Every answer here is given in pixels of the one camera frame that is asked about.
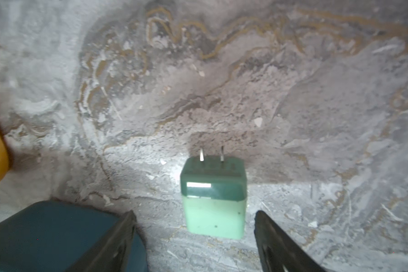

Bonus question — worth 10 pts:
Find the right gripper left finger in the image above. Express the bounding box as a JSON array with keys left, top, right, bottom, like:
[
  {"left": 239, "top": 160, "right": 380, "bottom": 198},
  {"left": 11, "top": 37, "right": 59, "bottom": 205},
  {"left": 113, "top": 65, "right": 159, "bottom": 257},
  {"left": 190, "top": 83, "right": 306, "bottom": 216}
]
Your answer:
[{"left": 67, "top": 211, "right": 137, "bottom": 272}]

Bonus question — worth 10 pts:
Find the teal plastic storage box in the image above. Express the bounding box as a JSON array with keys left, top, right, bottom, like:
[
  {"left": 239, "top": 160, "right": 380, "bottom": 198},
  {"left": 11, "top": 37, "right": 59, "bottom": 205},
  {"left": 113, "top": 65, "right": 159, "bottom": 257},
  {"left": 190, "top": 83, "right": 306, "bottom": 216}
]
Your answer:
[{"left": 0, "top": 201, "right": 148, "bottom": 272}]

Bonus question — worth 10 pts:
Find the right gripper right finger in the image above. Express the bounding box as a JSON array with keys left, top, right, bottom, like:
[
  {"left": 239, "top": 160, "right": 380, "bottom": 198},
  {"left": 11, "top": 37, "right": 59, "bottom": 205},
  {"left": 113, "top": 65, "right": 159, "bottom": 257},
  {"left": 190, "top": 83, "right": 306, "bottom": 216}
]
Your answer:
[{"left": 254, "top": 210, "right": 325, "bottom": 272}]

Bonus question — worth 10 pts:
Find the green plug cube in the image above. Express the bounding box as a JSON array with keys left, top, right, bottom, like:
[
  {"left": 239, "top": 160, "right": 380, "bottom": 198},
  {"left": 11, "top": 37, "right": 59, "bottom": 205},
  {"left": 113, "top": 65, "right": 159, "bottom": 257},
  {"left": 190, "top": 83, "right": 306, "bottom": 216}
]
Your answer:
[{"left": 180, "top": 150, "right": 248, "bottom": 240}]

